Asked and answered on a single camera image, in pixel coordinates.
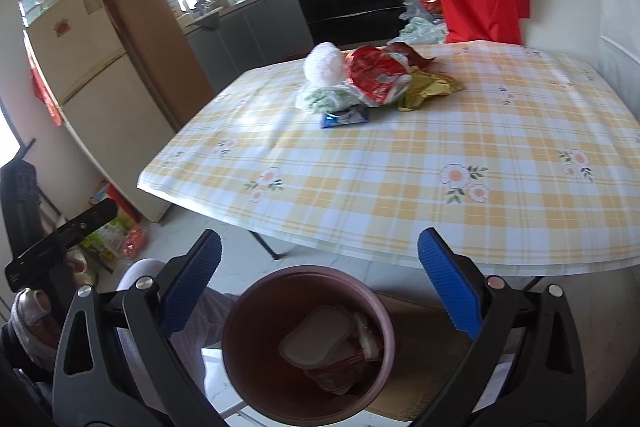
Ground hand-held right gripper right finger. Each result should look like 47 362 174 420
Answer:
415 227 587 427

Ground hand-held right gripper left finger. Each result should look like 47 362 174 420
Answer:
52 229 223 427

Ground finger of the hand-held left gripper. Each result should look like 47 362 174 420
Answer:
5 198 117 278

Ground maroon trash bin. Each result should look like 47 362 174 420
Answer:
221 265 396 426

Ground gold foil wrapper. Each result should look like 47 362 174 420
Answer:
397 69 465 112

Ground blue wrapper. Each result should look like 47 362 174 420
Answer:
320 103 371 128

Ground red snack packet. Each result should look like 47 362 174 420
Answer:
346 46 413 108

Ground white green plastic bag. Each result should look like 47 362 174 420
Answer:
295 82 371 112

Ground dark red wrapper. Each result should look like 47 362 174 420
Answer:
387 44 436 70

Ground white fluffy wad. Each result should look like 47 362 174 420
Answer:
303 42 348 88

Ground person's left hand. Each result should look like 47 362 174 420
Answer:
10 288 63 358

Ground person's leg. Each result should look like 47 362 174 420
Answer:
115 258 241 423

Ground green snack packet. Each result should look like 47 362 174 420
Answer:
82 217 133 255

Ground orange mesh bag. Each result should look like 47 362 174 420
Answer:
121 227 150 258

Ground table with checkered cloth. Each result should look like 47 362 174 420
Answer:
137 41 640 277

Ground cream refrigerator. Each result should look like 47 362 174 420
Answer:
20 0 173 224

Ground grey kitchen base cabinets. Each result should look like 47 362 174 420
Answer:
182 0 311 80

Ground crumpled plastic shopping bags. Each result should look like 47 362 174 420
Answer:
387 0 448 48

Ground black built-in oven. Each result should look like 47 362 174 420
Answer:
292 0 406 50

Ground wooden door frame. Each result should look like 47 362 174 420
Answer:
85 0 216 132

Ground white wall sheet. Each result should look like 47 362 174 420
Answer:
580 0 640 118

